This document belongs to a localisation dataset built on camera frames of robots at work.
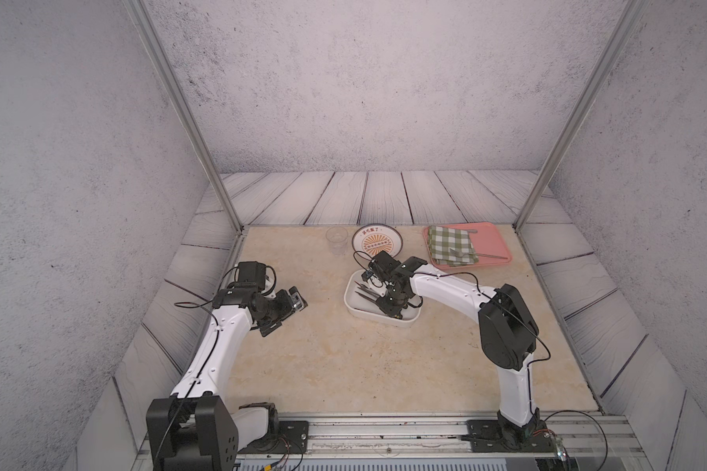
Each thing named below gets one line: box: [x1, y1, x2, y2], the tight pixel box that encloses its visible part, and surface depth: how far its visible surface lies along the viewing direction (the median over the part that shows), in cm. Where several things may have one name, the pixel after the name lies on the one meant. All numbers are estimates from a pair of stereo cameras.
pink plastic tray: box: [423, 221, 513, 270], surface depth 116 cm
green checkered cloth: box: [427, 225, 480, 266], surface depth 115 cm
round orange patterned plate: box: [351, 223, 404, 260], surface depth 119 cm
